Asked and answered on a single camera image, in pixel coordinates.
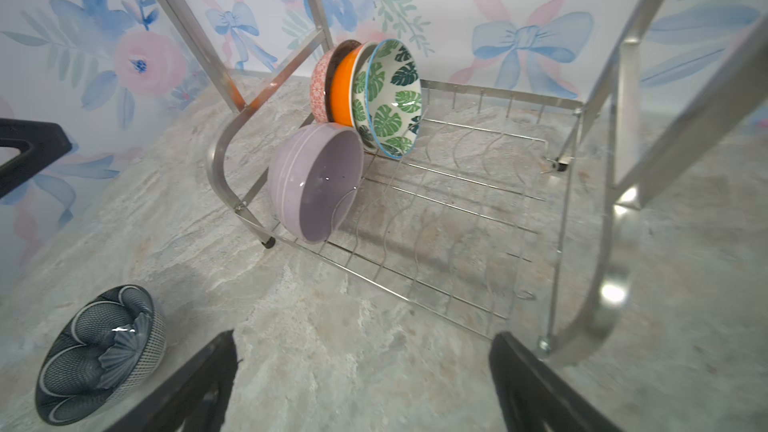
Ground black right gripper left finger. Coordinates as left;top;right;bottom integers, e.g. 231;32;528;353
109;330;238;431

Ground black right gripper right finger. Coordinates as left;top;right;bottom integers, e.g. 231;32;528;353
489;332;620;432

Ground dark blue patterned bowl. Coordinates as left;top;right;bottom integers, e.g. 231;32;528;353
35;284;166;426

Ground green leaf pattern bowl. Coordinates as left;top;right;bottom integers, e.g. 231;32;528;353
351;39;423;160

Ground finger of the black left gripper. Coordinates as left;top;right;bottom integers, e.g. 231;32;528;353
1;118;73;197

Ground lilac bowl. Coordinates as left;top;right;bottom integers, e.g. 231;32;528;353
267;123;364;244

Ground stainless steel dish rack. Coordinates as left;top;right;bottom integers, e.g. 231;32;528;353
158;0;767;367

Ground white bowl orange outside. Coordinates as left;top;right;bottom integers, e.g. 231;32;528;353
330;41;378;127

